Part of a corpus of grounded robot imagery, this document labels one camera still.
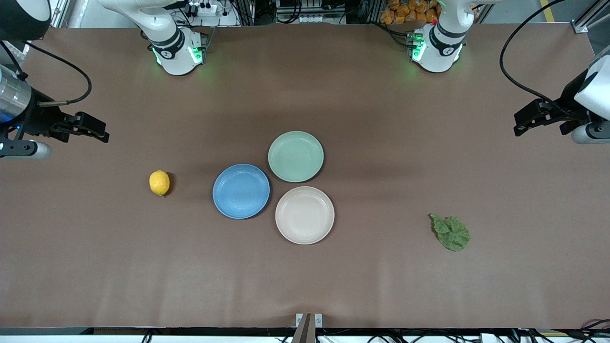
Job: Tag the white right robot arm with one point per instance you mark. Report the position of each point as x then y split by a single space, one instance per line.
174 45

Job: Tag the green plate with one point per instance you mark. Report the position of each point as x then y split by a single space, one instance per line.
295 156

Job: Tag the bag of orange items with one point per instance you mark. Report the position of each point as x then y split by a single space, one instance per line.
410 12

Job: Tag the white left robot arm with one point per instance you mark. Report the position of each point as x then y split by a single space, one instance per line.
436 47

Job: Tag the white power strip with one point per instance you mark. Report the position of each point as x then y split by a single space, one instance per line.
202 8

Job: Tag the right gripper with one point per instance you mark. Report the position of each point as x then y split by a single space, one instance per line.
39 118

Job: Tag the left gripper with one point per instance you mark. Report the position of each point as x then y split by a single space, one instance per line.
567 104

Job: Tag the blue plate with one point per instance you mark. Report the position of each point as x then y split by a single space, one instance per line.
241 191

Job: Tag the green lettuce leaf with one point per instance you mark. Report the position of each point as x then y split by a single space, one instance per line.
452 233

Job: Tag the yellow lemon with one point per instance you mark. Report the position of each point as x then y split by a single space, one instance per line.
159 183

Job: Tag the beige plate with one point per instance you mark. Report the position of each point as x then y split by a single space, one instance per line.
304 215

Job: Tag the aluminium frame profile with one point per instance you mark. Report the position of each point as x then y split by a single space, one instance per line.
591 16

